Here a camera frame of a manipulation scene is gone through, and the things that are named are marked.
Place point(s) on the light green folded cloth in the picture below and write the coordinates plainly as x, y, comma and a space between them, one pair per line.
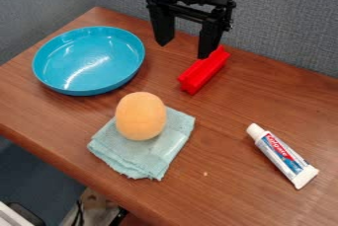
141, 159

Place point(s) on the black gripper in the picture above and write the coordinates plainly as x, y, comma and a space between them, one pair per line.
195, 10

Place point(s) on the orange egg-shaped object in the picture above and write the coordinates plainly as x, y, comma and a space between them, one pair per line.
140, 116

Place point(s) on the white toothpaste tube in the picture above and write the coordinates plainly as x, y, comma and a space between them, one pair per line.
294, 167

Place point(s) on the red plastic block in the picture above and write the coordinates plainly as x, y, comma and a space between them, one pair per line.
197, 74

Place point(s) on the objects under table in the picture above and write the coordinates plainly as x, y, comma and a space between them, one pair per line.
93, 210

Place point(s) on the blue plate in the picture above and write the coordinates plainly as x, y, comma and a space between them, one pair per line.
88, 61

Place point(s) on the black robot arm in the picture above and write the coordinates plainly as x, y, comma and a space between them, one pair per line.
211, 13

